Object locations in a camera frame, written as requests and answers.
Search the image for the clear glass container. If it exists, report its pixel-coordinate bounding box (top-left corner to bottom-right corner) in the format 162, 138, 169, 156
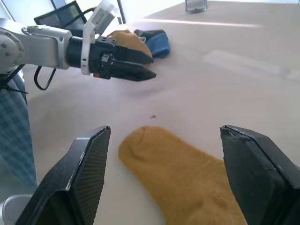
185, 0, 208, 13

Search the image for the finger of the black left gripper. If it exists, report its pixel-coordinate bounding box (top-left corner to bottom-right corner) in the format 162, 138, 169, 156
111, 60, 157, 83
114, 46, 154, 65

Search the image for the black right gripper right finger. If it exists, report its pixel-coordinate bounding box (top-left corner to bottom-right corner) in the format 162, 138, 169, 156
219, 124, 300, 225

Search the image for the dark navy sock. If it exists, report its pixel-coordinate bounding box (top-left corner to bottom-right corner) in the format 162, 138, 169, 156
134, 29, 167, 43

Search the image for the white rounded object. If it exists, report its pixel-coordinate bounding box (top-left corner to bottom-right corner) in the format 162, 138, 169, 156
0, 194, 34, 224

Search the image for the blue sock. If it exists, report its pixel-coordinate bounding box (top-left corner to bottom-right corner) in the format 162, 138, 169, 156
144, 32, 172, 58

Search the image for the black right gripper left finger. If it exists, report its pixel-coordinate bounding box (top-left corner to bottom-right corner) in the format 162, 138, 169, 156
15, 125, 111, 225

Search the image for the mustard yellow sock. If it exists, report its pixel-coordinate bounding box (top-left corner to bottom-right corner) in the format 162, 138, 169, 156
106, 29, 153, 59
117, 125, 248, 225

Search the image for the black strap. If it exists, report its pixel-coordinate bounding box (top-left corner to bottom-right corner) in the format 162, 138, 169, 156
0, 64, 29, 95

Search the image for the blue checked fabric basket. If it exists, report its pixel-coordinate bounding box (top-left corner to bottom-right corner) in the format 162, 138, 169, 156
0, 74, 38, 191

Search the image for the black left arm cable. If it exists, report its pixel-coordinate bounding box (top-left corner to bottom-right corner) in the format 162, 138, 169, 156
34, 65, 57, 91

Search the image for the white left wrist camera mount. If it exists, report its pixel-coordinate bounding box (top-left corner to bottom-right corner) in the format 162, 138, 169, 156
80, 0, 117, 76

